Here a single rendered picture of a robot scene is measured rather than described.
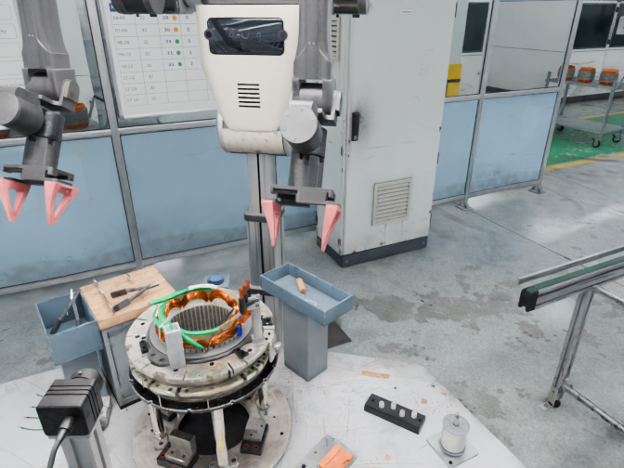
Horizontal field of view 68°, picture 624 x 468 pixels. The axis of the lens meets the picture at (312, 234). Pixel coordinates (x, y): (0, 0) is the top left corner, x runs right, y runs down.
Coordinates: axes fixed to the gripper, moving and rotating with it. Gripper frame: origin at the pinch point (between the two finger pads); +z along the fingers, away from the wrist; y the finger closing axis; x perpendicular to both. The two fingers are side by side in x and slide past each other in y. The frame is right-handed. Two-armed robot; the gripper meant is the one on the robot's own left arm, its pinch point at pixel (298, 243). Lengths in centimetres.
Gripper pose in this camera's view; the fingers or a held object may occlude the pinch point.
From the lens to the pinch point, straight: 76.9
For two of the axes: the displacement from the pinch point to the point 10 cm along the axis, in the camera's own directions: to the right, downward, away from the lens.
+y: 9.8, 0.9, -1.6
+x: 1.5, 0.8, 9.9
